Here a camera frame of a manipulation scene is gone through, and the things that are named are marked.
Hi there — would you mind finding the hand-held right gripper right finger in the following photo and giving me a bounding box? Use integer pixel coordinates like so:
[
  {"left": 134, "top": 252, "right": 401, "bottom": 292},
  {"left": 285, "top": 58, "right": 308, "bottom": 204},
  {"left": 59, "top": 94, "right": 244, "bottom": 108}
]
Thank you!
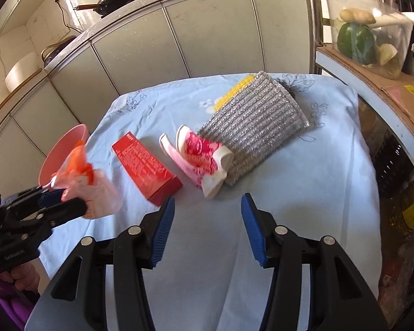
[{"left": 241, "top": 193, "right": 389, "bottom": 331}]

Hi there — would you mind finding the white radish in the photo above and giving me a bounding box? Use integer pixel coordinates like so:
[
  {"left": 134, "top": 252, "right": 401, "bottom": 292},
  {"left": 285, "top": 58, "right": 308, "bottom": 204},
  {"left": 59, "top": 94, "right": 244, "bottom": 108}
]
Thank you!
[{"left": 374, "top": 11, "right": 414, "bottom": 26}]

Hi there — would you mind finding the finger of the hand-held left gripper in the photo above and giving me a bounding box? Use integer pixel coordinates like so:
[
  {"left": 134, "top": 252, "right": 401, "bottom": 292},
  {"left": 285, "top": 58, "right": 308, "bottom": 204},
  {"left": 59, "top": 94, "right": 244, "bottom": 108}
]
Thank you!
[
  {"left": 0, "top": 185, "right": 70, "bottom": 214},
  {"left": 6, "top": 198, "right": 88, "bottom": 249}
]

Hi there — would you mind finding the brown cardboard sheet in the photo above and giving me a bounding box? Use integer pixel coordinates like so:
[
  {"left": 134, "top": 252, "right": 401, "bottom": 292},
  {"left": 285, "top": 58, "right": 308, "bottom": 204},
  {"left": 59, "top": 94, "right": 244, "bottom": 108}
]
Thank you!
[{"left": 319, "top": 43, "right": 414, "bottom": 138}]

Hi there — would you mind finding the yellow foam fruit net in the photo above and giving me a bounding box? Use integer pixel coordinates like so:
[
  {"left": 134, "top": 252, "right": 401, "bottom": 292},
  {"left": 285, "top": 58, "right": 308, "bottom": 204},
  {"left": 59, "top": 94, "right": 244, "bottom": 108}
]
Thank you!
[{"left": 214, "top": 73, "right": 256, "bottom": 111}]

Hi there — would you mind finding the black wok with lid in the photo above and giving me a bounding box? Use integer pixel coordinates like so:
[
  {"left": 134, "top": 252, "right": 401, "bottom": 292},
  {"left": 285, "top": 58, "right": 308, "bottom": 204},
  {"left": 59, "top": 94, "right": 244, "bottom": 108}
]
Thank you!
[{"left": 72, "top": 0, "right": 142, "bottom": 16}]

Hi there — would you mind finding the light blue floral cloth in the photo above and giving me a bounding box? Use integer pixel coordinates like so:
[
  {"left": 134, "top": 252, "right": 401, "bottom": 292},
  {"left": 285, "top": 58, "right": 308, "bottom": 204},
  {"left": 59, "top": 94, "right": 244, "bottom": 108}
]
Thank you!
[{"left": 41, "top": 72, "right": 383, "bottom": 331}]

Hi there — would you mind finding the white round cooker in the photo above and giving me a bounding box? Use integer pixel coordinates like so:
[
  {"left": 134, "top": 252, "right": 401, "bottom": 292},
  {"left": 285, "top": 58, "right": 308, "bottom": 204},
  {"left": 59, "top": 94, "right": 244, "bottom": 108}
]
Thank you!
[{"left": 5, "top": 52, "right": 44, "bottom": 93}]

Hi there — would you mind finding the black power cable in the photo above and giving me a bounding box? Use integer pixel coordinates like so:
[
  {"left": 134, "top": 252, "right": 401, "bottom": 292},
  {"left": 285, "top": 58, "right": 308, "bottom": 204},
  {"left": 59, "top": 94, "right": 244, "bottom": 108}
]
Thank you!
[{"left": 55, "top": 0, "right": 81, "bottom": 35}]

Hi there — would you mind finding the dark patterned electric pot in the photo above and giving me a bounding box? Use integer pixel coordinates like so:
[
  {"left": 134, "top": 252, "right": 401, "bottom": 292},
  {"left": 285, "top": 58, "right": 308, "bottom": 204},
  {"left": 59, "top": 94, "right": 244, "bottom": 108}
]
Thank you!
[{"left": 41, "top": 35, "right": 78, "bottom": 68}]

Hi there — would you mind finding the silver scouring cloth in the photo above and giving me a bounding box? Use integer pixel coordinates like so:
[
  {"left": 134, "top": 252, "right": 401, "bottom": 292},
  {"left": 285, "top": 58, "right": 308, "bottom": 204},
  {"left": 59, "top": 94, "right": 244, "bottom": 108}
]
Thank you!
[{"left": 197, "top": 71, "right": 310, "bottom": 187}]

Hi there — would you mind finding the person's left hand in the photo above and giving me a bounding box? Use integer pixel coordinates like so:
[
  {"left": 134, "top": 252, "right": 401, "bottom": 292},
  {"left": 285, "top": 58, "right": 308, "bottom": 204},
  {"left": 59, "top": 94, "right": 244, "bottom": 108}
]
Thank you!
[{"left": 5, "top": 261, "right": 41, "bottom": 295}]

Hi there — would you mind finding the grey kitchen cabinet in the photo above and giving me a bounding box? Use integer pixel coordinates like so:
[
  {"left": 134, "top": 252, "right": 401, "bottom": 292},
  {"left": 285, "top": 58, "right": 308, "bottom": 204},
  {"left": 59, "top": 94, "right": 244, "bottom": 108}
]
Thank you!
[{"left": 0, "top": 0, "right": 313, "bottom": 194}]

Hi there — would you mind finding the metal storage rack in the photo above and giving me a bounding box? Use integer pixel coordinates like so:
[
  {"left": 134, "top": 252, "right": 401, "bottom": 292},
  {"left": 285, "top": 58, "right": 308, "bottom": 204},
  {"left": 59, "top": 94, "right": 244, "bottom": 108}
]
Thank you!
[{"left": 304, "top": 0, "right": 414, "bottom": 214}]

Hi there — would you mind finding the pink plastic bucket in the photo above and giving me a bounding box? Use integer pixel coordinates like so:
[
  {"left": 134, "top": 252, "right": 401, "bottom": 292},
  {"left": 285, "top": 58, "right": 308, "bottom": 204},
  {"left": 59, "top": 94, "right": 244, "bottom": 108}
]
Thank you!
[{"left": 39, "top": 124, "right": 90, "bottom": 188}]

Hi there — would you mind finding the pale vegetable piece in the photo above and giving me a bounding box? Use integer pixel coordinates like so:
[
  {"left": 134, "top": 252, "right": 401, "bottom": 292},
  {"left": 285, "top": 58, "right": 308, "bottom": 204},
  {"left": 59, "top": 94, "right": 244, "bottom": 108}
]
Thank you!
[{"left": 378, "top": 43, "right": 399, "bottom": 67}]

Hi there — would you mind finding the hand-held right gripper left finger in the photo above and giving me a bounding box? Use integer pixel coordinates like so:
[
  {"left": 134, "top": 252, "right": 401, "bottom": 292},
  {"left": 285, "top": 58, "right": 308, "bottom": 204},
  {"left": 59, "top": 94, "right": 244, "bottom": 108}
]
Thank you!
[{"left": 50, "top": 196, "right": 176, "bottom": 331}]

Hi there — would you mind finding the red cardboard box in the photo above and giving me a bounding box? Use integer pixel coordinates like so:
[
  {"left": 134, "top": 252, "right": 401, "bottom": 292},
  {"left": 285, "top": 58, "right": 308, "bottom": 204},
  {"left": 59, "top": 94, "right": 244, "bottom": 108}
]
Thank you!
[{"left": 111, "top": 132, "right": 183, "bottom": 207}]

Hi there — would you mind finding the green squash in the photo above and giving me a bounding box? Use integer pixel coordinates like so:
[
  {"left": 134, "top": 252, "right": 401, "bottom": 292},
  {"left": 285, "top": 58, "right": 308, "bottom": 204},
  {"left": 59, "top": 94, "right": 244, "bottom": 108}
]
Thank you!
[{"left": 337, "top": 22, "right": 376, "bottom": 65}]

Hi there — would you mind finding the red plastic packet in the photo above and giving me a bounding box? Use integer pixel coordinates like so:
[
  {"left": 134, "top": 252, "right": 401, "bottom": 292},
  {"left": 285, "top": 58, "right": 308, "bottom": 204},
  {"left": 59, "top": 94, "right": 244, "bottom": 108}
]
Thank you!
[{"left": 50, "top": 141, "right": 123, "bottom": 219}]

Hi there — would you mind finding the clear plastic container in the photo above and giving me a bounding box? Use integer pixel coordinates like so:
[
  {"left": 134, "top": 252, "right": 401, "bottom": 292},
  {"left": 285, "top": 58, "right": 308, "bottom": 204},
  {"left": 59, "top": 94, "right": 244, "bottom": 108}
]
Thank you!
[{"left": 322, "top": 0, "right": 414, "bottom": 80}]

